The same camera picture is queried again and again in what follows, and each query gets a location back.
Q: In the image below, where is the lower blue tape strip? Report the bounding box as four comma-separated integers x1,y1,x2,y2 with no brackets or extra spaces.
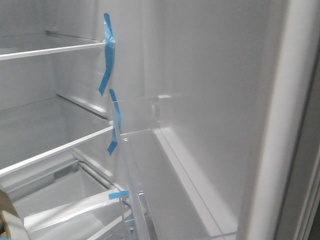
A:
108,190,129,200

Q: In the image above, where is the clear plastic door bin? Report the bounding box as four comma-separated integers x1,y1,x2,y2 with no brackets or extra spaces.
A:
116,95,237,240

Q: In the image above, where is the blue tape strip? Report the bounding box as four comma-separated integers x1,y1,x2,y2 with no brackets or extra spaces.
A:
108,190,129,200
98,12,116,96
107,88,122,156

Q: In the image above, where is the upper blue tape strip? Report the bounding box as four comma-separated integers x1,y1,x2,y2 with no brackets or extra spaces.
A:
98,12,116,96

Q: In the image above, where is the middle blue tape strip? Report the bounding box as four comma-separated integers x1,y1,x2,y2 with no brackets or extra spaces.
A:
107,88,122,156

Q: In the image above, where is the clear crisper drawer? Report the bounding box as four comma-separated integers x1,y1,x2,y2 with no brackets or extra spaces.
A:
6,160,131,240

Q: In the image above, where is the upper glass fridge shelf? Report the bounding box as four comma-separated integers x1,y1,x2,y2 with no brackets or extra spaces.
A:
0,31,106,61

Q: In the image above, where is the white open fridge door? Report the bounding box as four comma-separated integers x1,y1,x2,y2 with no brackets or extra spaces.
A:
119,0,320,240

